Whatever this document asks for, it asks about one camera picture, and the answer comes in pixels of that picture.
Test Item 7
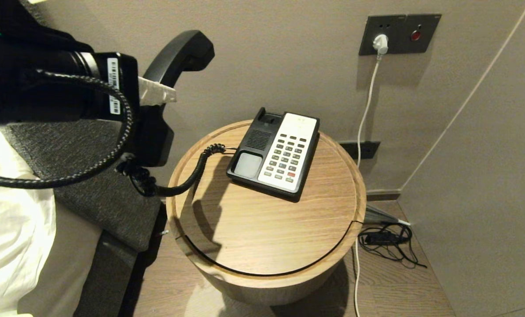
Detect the round wooden side table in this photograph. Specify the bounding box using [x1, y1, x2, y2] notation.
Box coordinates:
[165, 120, 367, 306]

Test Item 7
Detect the white bedding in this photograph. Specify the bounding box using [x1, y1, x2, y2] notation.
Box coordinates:
[0, 128, 57, 317]

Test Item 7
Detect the black and white telephone base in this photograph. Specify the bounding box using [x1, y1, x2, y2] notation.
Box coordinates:
[226, 107, 320, 203]

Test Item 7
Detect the black telephone handset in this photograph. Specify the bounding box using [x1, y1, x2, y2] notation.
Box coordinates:
[132, 29, 215, 167]

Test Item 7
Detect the dark grey socket plate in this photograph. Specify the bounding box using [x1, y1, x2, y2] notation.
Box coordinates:
[358, 16, 407, 57]

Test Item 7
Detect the black wall outlet plate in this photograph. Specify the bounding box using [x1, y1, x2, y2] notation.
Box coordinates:
[339, 141, 381, 160]

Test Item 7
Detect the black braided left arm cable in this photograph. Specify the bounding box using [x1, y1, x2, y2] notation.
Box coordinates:
[0, 70, 134, 190]

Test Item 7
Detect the beige bed sheet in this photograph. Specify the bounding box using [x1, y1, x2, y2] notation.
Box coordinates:
[18, 200, 103, 317]

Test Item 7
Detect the dark plate with red button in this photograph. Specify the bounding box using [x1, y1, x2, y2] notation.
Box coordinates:
[402, 15, 442, 55]

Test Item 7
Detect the brown skirting board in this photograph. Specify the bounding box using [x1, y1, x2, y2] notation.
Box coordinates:
[366, 189, 403, 202]

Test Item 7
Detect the grey upholstered headboard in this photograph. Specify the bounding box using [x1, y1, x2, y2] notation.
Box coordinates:
[0, 0, 162, 252]

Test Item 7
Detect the tangled thin black cable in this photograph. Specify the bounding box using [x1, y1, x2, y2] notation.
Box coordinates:
[358, 223, 428, 269]

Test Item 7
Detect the white power plug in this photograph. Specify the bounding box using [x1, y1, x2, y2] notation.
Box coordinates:
[372, 34, 389, 56]

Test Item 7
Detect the dark grey fabric bed base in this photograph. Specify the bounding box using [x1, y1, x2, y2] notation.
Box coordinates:
[73, 230, 140, 317]

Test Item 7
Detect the white power cable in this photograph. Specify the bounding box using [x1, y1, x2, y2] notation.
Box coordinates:
[353, 55, 382, 317]

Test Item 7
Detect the black power adapter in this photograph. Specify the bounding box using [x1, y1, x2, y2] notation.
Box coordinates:
[366, 233, 409, 245]

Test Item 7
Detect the black coiled phone cord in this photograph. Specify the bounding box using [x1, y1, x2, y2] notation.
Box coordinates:
[115, 144, 226, 197]

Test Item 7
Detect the grey tapered object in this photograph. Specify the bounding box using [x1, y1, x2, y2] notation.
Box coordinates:
[364, 206, 411, 227]

